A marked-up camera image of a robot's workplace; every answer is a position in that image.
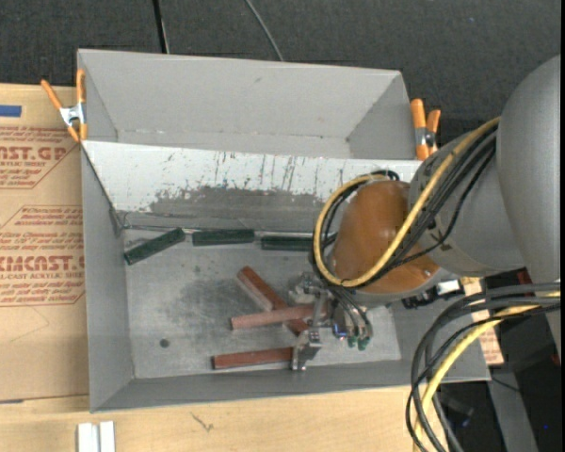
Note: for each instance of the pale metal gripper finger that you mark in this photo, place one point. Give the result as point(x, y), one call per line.
point(307, 352)

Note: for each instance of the red-brown flat block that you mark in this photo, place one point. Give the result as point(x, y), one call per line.
point(249, 359)
point(259, 287)
point(263, 319)

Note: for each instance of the dark green flat block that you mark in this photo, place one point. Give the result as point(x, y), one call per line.
point(154, 246)
point(223, 237)
point(285, 243)

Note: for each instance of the grey metal bin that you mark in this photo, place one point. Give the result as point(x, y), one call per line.
point(207, 299)

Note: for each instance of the brown cardboard board, red print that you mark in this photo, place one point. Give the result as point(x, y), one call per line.
point(33, 233)

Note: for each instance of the black cylinder on white bracket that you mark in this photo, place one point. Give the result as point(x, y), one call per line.
point(447, 287)

